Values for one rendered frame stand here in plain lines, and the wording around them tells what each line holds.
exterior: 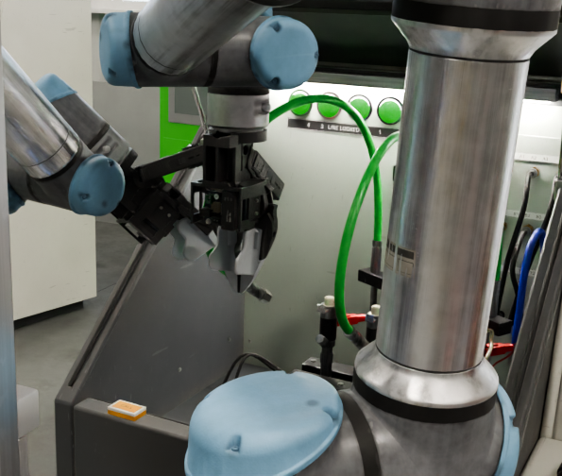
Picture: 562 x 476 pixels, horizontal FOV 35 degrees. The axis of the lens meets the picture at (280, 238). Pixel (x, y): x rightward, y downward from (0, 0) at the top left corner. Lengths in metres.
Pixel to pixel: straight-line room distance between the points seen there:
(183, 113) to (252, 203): 3.37
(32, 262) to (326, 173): 2.87
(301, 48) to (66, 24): 3.48
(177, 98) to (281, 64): 3.54
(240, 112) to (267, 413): 0.47
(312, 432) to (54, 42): 3.78
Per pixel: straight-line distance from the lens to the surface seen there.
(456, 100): 0.63
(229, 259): 1.14
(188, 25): 0.76
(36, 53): 4.27
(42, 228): 4.40
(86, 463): 1.46
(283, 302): 1.79
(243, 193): 1.04
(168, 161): 1.29
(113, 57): 0.90
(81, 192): 1.08
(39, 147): 1.06
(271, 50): 0.93
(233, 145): 1.05
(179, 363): 1.66
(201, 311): 1.69
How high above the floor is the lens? 1.56
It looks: 15 degrees down
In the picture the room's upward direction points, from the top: 2 degrees clockwise
